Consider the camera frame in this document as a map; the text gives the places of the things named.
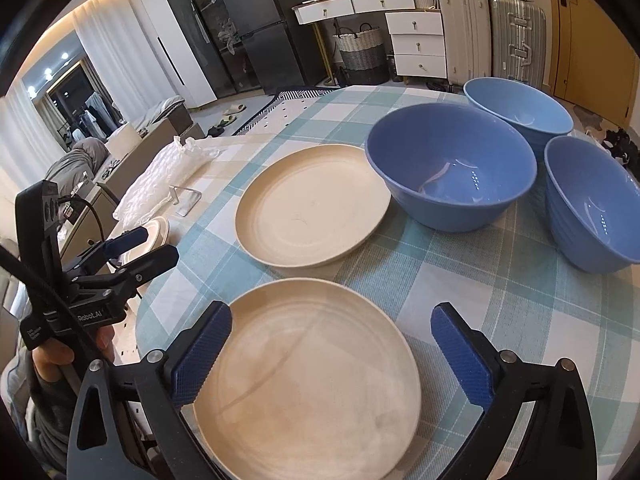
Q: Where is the white curtain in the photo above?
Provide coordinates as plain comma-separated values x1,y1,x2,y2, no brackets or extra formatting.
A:
0,5,166,196

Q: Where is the grey doormat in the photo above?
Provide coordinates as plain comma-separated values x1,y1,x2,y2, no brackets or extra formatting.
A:
572,105,606,128

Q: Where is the woven laundry basket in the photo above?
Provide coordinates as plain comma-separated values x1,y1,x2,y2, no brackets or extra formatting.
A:
334,22,387,86

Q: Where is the large cream plate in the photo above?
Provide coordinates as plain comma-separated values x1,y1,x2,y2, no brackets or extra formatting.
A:
235,144,392,268
192,280,422,480

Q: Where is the silver suitcase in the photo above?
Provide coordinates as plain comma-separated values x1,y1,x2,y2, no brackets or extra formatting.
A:
489,0,547,92

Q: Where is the white tall cabinet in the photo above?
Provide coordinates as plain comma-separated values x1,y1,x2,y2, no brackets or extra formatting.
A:
131,0,218,109

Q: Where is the white drawer dresser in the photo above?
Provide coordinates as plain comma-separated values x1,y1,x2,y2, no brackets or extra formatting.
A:
292,0,448,81

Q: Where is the dark grey refrigerator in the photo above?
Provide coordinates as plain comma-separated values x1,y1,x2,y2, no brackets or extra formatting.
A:
210,0,328,93

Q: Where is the wooden door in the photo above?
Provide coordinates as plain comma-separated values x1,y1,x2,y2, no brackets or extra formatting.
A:
547,0,640,116

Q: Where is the black cable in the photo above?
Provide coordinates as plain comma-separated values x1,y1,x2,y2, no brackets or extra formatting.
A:
0,242,108,376

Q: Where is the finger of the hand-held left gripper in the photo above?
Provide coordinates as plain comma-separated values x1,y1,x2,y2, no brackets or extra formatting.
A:
62,226,162,276
69,246,180,302

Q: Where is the ribbed blue bowl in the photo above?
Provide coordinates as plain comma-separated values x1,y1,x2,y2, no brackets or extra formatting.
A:
544,135,640,274

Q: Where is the checked teal tablecloth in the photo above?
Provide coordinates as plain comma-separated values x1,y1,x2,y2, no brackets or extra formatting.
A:
112,84,640,480

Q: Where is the person's left forearm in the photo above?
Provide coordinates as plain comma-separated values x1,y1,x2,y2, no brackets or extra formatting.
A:
0,350,81,476

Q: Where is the black glass cabinet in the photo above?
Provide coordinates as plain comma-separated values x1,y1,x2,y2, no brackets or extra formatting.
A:
150,0,238,101

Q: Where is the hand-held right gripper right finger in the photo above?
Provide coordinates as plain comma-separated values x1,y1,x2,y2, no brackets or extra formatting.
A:
430,302,598,480

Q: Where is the white suitcase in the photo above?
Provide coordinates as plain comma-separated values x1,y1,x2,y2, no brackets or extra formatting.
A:
437,0,493,88

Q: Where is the clear plastic bag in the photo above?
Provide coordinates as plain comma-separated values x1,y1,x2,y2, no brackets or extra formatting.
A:
112,135,223,222

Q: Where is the bent metal stand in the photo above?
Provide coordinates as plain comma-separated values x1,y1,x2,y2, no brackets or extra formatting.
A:
169,185,202,217

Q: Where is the patterned black white rug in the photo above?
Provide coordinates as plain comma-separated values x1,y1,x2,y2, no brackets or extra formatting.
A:
232,87,341,136

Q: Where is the person's left hand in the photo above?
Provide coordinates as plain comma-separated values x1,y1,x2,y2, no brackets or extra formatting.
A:
31,324,117,385

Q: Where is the small cream plate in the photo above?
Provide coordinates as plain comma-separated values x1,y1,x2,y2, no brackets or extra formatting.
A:
122,216,171,266

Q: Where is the grey blanket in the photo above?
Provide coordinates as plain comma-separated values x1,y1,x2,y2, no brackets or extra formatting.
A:
45,137,108,186

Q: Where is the smooth blue bowl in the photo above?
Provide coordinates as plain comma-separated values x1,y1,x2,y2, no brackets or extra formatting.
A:
463,77,575,161
365,103,538,233

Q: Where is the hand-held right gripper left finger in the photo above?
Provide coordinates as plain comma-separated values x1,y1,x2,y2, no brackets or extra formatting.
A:
67,301,234,480

